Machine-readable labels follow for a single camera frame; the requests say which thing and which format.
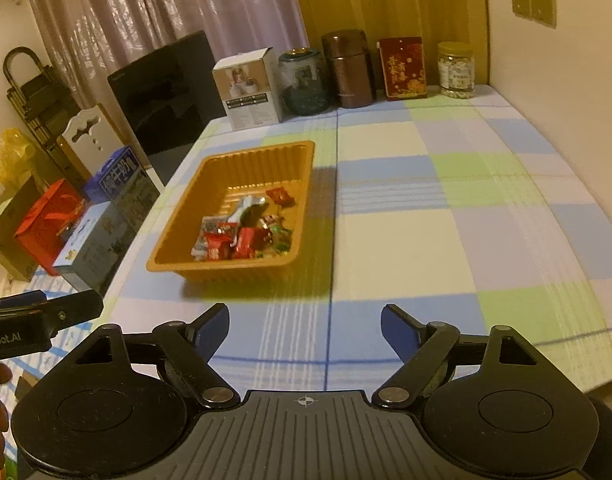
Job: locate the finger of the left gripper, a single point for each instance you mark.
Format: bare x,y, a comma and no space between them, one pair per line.
67,311
23,300

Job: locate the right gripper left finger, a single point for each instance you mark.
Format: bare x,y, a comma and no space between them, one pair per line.
187,349

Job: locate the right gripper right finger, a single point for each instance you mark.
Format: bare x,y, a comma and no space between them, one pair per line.
423,350

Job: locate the grey snack bar packet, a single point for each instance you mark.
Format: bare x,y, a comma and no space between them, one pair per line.
211,224

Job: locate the green candy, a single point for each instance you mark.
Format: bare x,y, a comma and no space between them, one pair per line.
280,238

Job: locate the green white snack packet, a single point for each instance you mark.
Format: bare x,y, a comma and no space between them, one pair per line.
248,210

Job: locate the dark red candy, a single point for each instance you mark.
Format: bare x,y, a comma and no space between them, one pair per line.
271,222

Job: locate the light blue box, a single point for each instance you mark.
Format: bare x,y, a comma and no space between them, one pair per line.
95,249

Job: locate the red gift bag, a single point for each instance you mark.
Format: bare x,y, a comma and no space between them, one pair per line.
43,230

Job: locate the brown cardboard box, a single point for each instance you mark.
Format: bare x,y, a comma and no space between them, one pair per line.
14,205

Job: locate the small red snack packet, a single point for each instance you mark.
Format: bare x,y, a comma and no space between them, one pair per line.
249,241

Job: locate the yellow plastic bag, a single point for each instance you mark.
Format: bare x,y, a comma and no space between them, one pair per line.
17,160

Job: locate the orange plastic tray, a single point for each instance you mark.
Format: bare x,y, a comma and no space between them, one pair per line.
215,189

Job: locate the checkered tablecloth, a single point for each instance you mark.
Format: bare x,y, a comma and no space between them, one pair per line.
455,210

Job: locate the blue milk carton box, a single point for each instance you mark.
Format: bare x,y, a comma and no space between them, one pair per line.
123,181

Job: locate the white wooden rack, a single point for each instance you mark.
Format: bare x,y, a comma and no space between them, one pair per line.
91,137

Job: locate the red orange candy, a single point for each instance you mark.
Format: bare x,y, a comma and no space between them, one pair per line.
280,196

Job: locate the dark folding rack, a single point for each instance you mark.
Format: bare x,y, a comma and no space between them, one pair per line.
46,105

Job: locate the black chair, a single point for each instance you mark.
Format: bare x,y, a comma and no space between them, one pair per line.
168,97

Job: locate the white product box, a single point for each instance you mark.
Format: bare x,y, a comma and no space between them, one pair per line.
247,85

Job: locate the green glass jar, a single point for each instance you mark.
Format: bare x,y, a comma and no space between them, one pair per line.
305,82

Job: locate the pink curtain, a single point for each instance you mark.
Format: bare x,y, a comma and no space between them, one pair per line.
89,39

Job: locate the red gift box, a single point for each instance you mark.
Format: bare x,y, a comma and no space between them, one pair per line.
403,68

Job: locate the clear jar with nuts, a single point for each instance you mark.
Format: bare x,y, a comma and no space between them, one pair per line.
455,63

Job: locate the brown metal canister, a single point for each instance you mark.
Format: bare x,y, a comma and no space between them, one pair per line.
348,56

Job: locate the double wall socket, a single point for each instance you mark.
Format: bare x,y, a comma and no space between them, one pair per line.
540,11

